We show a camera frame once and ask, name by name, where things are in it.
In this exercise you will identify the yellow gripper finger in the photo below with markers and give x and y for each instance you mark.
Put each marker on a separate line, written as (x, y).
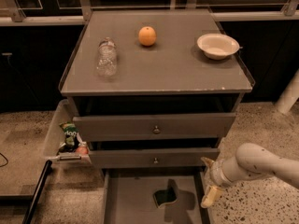
(212, 194)
(208, 162)

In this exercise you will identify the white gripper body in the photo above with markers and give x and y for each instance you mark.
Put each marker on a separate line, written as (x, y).
(215, 174)

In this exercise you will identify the green yellow sponge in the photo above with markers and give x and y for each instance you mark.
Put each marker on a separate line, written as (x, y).
(164, 197)

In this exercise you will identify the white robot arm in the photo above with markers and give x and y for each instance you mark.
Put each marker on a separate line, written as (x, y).
(250, 162)

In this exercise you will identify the grey bottom drawer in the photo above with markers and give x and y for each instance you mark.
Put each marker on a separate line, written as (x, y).
(128, 197)

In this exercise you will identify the grey drawer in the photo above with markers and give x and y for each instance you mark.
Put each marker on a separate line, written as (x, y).
(149, 127)
(168, 157)
(128, 197)

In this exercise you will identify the grey drawer cabinet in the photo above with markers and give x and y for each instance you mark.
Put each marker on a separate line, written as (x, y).
(173, 76)

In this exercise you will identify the grey middle drawer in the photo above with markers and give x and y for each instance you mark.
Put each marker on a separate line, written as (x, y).
(168, 157)

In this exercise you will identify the grey top drawer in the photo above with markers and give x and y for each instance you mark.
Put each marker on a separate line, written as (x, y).
(149, 127)

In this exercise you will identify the white bowl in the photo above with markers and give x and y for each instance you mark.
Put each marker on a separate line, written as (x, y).
(217, 46)

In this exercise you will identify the red small can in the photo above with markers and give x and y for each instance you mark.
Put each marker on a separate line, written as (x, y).
(82, 149)

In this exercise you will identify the green snack bag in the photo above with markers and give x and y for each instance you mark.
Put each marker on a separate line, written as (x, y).
(70, 142)

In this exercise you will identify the orange fruit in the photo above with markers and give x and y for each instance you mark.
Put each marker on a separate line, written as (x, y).
(147, 36)

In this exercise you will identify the clear plastic bin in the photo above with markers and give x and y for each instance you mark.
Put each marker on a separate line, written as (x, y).
(55, 137)

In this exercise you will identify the clear plastic water bottle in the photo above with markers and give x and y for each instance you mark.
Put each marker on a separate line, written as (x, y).
(107, 58)

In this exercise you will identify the black bar on floor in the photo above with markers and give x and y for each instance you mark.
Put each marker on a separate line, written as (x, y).
(37, 193)

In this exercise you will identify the metal railing frame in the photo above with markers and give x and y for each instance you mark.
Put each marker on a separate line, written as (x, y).
(80, 11)

